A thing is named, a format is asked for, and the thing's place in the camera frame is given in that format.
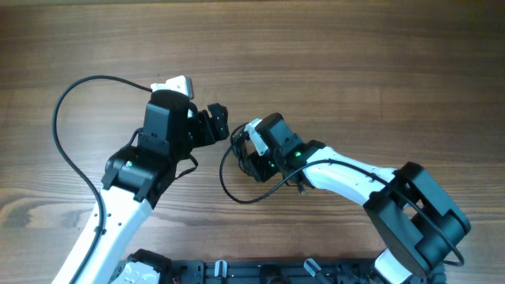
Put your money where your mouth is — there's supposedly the black cable long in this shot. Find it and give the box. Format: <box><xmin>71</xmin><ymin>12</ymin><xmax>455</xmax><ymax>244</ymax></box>
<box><xmin>230</xmin><ymin>123</ymin><xmax>256</xmax><ymax>178</ymax></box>

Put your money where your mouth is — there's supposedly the black cable short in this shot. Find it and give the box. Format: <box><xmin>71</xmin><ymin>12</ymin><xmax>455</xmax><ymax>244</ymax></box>
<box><xmin>295</xmin><ymin>180</ymin><xmax>306</xmax><ymax>195</ymax></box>

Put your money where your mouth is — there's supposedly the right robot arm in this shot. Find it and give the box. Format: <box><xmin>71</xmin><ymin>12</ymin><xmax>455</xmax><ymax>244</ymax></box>
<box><xmin>238</xmin><ymin>140</ymin><xmax>471</xmax><ymax>283</ymax></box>

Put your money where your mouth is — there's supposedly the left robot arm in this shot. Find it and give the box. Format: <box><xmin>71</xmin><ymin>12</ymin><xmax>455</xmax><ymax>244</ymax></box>
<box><xmin>54</xmin><ymin>90</ymin><xmax>230</xmax><ymax>283</ymax></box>

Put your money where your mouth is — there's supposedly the right camera cable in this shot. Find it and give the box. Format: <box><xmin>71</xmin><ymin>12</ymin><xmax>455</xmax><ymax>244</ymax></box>
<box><xmin>219</xmin><ymin>144</ymin><xmax>466</xmax><ymax>267</ymax></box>

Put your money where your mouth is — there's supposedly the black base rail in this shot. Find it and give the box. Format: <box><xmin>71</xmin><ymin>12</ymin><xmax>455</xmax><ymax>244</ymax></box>
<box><xmin>170</xmin><ymin>258</ymin><xmax>386</xmax><ymax>284</ymax></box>

